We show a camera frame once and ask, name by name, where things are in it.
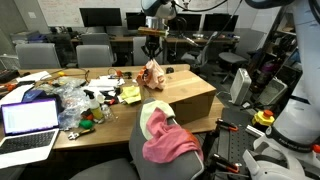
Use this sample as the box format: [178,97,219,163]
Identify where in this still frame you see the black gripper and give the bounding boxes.
[144,35,162,63]

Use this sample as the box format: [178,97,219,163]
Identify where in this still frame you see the peach and white cloth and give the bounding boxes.
[135,59,167,91]

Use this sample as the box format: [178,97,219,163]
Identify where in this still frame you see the light green cloth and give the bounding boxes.
[139,99,176,141]

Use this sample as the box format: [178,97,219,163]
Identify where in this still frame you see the pink cloth with orange print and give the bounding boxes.
[142,108,204,164]

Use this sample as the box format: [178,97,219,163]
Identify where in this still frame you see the brown cardboard box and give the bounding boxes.
[139,69,218,126]

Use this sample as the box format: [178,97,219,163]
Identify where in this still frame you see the grey swivel chair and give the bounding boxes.
[218,28,258,84]

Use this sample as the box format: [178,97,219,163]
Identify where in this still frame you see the grey mesh back office chair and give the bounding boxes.
[69,97,205,180]

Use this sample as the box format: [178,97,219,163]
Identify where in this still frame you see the black computer monitor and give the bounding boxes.
[125,12,149,31]
[169,13,203,33]
[203,13,239,33]
[79,7,123,28]

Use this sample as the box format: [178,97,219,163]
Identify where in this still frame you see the yellow cloth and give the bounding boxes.
[119,85,142,105]

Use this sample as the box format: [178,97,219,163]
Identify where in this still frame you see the white paper stack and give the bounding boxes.
[88,75,126,89]

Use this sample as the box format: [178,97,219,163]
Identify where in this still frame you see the clear water bottle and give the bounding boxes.
[100,103,114,123]

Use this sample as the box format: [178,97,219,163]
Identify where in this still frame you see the yellow spray bottle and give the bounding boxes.
[83,89,104,121]

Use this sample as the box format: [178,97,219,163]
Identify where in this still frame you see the clear plastic bag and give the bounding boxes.
[36,76,91,131]

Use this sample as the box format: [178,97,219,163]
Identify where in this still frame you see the white space heater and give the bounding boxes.
[229,68,253,106]

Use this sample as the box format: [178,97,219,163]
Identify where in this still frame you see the whiteboard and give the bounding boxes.
[36,0,148,28]

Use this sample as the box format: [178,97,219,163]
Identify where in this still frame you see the green ball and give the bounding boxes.
[78,119,95,130]

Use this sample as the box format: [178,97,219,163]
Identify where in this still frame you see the orange black bar clamp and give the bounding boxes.
[211,153,241,174]
[214,118,239,133]

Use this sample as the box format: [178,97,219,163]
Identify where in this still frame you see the metal pliers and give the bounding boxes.
[67,127,96,141]

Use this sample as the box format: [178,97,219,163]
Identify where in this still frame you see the purple vacuum cleaner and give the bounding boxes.
[254,61,274,89]

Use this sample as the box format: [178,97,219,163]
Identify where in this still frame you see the black perforated mounting table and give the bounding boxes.
[213,107,268,180]

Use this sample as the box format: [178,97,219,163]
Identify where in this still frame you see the white paper sheet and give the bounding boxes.
[14,70,53,83]

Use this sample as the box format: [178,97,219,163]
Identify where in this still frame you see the blue pouch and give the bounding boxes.
[21,89,48,103]

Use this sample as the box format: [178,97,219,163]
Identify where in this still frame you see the yellow emergency stop button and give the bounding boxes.
[252,109,276,128]

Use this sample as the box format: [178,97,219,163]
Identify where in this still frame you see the storage shelf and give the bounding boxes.
[259,0,306,84]

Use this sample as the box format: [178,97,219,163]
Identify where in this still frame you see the silver laptop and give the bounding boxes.
[0,97,61,169]

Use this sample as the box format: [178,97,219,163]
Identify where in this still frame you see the orange handled tool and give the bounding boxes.
[0,82,19,93]

